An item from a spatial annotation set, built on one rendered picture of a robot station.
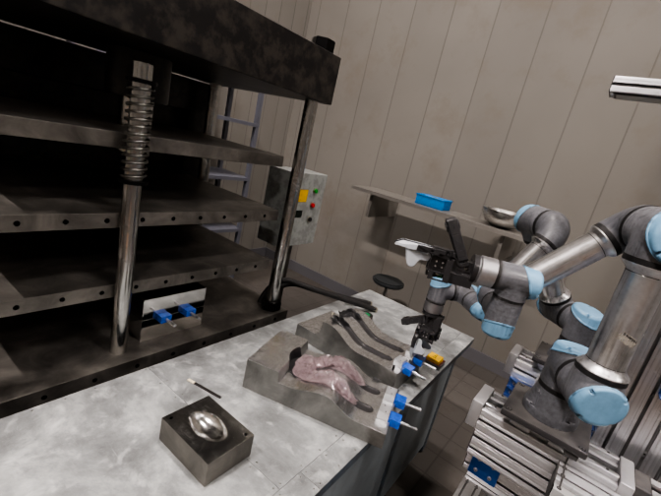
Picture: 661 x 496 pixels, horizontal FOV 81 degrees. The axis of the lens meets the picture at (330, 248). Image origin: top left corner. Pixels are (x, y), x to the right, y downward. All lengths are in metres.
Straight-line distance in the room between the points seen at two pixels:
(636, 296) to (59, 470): 1.38
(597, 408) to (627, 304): 0.26
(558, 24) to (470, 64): 0.69
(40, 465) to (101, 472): 0.14
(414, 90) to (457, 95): 0.45
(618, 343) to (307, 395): 0.86
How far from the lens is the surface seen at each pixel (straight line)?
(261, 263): 1.90
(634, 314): 1.13
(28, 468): 1.23
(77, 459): 1.23
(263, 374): 1.37
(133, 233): 1.41
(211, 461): 1.10
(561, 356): 1.29
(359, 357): 1.61
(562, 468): 1.37
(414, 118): 4.08
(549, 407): 1.33
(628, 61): 3.77
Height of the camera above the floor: 1.66
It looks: 15 degrees down
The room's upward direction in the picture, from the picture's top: 13 degrees clockwise
